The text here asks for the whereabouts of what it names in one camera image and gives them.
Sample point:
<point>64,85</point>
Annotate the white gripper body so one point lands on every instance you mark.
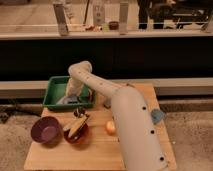
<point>74,87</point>

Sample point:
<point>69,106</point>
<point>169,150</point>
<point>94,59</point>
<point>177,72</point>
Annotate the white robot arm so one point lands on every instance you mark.
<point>139,143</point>

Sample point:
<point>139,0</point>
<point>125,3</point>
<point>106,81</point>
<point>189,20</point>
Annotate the white cloth in tray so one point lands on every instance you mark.
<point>68,100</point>

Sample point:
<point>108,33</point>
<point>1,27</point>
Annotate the green plastic tray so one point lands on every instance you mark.
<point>56,91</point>

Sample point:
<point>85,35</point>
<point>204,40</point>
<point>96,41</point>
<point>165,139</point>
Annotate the small dark toy item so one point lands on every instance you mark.
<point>79,112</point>

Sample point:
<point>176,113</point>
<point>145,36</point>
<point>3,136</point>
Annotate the wooden spatula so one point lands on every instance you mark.
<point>74,127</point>

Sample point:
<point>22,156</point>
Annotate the brown red bowl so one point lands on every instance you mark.
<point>79,136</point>

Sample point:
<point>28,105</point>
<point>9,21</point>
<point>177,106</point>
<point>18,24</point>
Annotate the purple bowl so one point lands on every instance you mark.
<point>46,130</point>

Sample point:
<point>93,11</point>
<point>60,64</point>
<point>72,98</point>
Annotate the orange round fruit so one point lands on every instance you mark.
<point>110,128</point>

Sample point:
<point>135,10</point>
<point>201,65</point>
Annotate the wooden table board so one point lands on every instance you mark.
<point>99,151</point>

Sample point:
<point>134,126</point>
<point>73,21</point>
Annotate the background dark bowl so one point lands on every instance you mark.
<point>113,25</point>

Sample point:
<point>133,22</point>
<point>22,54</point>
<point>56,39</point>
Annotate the blue cup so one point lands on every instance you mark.
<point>157,115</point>

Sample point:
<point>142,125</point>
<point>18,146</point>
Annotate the left grey post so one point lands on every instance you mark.
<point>60,18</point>

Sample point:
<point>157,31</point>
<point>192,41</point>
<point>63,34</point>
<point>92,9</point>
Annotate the grey post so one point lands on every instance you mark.
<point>60,18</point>
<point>123,16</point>

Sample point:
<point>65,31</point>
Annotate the right grey post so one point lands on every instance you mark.
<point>123,16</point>

